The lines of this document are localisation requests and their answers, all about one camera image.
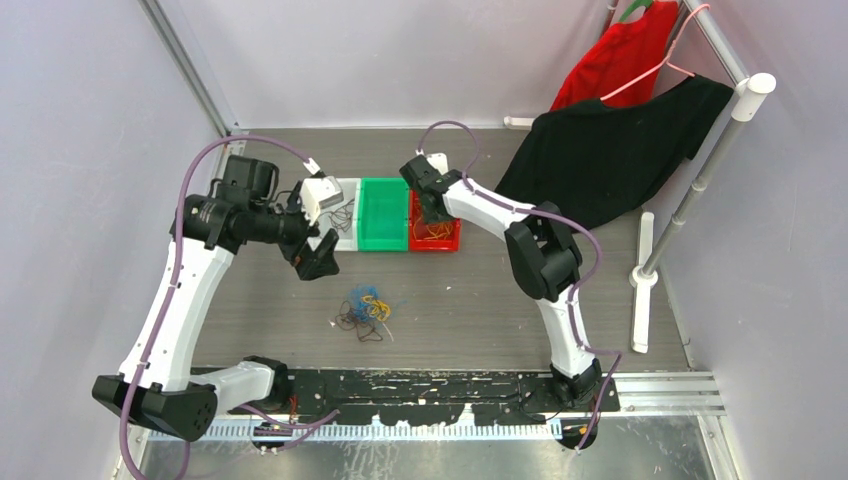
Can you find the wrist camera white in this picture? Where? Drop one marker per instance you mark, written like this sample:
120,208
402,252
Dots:
433,164
318,195

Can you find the red plastic bin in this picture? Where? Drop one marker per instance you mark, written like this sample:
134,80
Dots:
431,237

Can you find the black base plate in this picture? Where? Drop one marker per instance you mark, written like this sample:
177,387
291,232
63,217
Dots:
427,397

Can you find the white cable duct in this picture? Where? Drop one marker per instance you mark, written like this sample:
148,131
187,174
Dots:
253,430

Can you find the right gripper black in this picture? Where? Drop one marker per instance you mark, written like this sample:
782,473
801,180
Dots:
433,218

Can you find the white plastic bin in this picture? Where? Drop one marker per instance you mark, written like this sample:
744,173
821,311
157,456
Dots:
342,217

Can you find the red shirt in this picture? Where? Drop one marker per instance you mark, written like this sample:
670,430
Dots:
624,51

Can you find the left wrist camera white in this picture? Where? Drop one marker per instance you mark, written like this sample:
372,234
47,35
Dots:
318,195

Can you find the aluminium frame post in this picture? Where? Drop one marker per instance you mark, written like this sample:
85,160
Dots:
171,26

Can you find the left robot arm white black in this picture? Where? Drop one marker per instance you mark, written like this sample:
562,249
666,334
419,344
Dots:
155,387

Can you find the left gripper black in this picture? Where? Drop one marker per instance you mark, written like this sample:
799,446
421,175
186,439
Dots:
310,264

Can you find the black shirt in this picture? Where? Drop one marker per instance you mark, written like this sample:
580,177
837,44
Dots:
596,162

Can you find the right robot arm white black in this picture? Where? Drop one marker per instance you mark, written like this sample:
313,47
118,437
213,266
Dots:
544,260

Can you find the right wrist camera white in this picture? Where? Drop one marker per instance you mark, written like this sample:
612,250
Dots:
433,164

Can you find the green clothes hanger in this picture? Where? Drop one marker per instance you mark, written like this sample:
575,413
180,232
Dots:
634,7

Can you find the white clothes rack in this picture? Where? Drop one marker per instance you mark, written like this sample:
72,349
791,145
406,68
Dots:
752,90

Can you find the pink clothes hanger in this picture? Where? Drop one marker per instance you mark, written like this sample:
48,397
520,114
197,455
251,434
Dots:
666,60

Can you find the green plastic bin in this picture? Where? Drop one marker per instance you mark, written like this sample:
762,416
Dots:
383,215

